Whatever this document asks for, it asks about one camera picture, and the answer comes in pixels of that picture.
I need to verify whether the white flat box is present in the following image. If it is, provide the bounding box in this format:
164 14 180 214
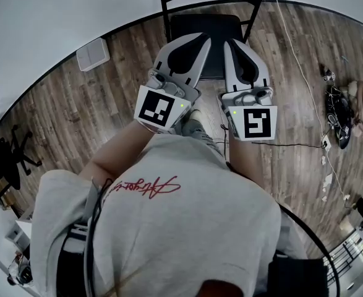
76 37 111 72

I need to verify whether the black waist pack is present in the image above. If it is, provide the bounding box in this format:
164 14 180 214
268 251 330 297

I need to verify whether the black metal railing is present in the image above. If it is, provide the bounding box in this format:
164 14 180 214
322 230 363 278

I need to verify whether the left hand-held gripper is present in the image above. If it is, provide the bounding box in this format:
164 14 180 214
134 32 212 134

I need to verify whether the white cable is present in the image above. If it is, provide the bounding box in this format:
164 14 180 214
269 0 354 202

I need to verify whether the black folding chair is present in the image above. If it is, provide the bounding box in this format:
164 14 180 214
159 0 264 80

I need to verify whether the white power strip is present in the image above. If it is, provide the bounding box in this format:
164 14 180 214
321 134 333 152

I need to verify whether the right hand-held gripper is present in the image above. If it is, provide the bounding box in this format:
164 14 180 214
220 38 278 142

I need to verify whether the small black and white device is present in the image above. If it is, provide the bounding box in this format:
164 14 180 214
322 67 337 84

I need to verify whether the white shelf unit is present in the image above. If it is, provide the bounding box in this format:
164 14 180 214
4 218 34 244

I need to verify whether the person's right forearm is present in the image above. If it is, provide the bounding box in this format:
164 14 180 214
227 131 270 184

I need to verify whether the person's grey shoe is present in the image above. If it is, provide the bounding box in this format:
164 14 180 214
181 108 226 158

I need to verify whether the person's grey shirt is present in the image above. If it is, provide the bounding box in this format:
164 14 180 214
29 133 309 297

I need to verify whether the person's left forearm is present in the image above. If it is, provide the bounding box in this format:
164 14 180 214
78 121 158 187

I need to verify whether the brown box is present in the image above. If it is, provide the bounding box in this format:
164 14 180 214
0 178 19 212

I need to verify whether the thick black cable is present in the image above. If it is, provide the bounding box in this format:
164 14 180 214
276 202 342 297

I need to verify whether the thin black floor cable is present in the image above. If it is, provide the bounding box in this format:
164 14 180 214
220 123 327 149

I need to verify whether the black office chair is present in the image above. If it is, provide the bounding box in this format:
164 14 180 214
0 124 43 192

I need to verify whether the black bag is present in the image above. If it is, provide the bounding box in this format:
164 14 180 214
324 85 356 150

